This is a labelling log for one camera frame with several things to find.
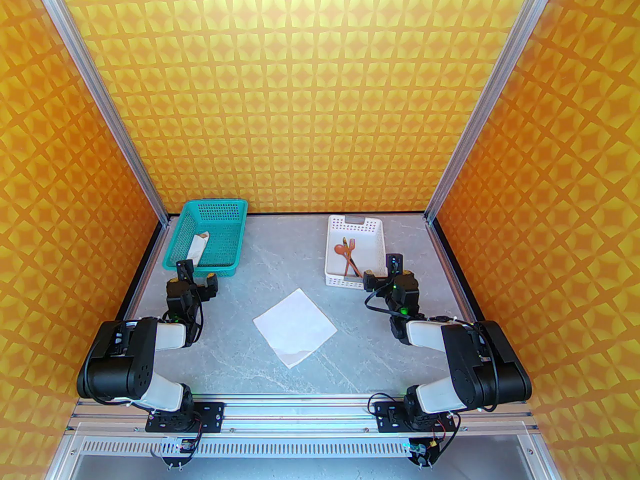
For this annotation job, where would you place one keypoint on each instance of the white perforated plastic basket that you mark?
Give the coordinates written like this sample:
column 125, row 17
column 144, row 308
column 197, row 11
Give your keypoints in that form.
column 360, row 233

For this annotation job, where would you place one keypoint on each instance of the aluminium frame post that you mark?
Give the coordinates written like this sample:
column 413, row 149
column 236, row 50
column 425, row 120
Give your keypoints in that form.
column 490, row 98
column 102, row 98

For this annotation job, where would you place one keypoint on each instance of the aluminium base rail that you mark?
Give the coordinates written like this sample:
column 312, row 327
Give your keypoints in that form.
column 300, row 413

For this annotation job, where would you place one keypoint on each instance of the white paper napkin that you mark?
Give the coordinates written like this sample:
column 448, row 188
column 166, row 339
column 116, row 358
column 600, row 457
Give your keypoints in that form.
column 295, row 325

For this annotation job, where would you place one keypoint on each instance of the aluminium table side rail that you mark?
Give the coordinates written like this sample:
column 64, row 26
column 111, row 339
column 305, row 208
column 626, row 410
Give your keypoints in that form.
column 149, row 270
column 447, row 268

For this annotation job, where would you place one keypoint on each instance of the teal plastic basket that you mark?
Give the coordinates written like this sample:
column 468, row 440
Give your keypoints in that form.
column 220, row 223

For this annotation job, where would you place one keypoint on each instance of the orange plastic spoon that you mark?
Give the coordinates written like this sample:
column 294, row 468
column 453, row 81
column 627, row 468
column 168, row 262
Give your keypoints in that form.
column 339, row 250

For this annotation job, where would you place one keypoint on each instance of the small electronics board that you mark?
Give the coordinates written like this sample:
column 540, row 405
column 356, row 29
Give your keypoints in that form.
column 422, row 450
column 180, row 447

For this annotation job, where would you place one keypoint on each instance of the rolled white napkin bundle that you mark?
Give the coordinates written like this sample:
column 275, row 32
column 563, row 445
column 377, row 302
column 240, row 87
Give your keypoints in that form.
column 196, row 250

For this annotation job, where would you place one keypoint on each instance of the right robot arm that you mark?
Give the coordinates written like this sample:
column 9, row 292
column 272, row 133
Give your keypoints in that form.
column 480, row 363

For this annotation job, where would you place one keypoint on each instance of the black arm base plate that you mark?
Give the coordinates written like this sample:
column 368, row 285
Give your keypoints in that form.
column 212, row 414
column 387, row 414

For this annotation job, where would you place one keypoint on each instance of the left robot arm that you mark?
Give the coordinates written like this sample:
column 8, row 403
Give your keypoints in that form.
column 120, row 363

